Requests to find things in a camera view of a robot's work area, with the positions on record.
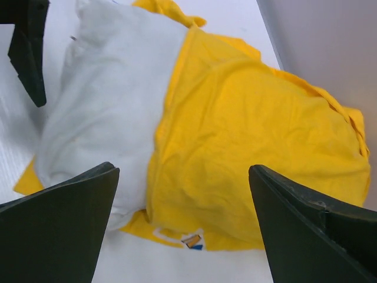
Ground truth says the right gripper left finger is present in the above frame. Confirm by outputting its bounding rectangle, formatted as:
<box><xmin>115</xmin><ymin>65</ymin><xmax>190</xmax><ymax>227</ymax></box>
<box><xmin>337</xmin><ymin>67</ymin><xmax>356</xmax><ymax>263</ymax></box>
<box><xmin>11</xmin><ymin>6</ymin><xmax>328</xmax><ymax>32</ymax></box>
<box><xmin>1</xmin><ymin>162</ymin><xmax>120</xmax><ymax>282</ymax></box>

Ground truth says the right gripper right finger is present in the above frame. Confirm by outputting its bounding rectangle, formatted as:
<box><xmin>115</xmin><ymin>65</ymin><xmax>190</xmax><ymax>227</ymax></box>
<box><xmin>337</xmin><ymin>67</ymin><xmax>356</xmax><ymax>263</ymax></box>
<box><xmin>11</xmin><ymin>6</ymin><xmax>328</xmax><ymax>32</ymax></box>
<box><xmin>249</xmin><ymin>165</ymin><xmax>376</xmax><ymax>282</ymax></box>

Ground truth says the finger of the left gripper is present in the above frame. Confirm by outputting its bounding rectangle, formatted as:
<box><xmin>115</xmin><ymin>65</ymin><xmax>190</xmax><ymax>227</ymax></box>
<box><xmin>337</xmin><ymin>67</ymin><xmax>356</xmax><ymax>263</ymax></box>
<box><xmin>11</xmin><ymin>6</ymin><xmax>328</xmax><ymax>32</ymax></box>
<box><xmin>1</xmin><ymin>0</ymin><xmax>49</xmax><ymax>107</ymax></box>

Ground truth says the white pillow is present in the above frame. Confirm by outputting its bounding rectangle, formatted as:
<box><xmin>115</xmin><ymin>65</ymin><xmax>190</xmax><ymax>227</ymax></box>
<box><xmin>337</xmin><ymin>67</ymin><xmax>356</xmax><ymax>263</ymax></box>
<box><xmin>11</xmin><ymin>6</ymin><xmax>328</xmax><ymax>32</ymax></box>
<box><xmin>34</xmin><ymin>1</ymin><xmax>188</xmax><ymax>230</ymax></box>

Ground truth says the yellow printed pillowcase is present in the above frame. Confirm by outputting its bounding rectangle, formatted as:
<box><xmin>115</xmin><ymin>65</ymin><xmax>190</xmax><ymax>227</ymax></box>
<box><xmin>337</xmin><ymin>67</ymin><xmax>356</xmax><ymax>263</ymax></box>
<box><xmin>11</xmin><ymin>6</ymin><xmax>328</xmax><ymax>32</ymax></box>
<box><xmin>14</xmin><ymin>1</ymin><xmax>371</xmax><ymax>251</ymax></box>

